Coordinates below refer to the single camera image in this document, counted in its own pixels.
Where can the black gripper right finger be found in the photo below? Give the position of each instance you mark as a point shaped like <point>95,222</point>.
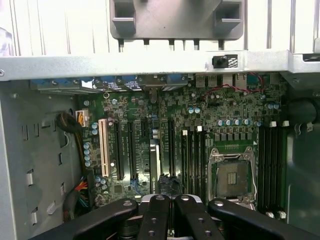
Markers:
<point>200,222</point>

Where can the white expansion slot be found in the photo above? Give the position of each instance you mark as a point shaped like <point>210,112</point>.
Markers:
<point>103,147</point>

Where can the metal locking lever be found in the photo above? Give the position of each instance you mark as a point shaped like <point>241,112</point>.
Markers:
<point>255,185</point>

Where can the blue card retention clip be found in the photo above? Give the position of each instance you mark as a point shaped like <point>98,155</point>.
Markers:
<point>129,82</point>
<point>107,81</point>
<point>59,82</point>
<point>86,80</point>
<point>176,80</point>

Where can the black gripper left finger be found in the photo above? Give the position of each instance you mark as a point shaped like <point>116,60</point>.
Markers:
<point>153,220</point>

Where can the dark grey open PC case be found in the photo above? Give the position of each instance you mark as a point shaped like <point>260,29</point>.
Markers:
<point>37,150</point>

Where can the grey plastic parts rack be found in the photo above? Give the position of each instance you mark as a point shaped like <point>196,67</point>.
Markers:
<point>175,20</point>

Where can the CPU socket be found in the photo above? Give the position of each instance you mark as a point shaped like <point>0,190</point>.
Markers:
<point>232,180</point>

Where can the black case switch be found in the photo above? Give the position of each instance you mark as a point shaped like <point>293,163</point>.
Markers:
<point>220,61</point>

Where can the green motherboard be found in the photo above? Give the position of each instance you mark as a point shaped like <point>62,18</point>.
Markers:
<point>142,160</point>

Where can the short black expansion slot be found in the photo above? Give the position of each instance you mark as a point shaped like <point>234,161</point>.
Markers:
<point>144,128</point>

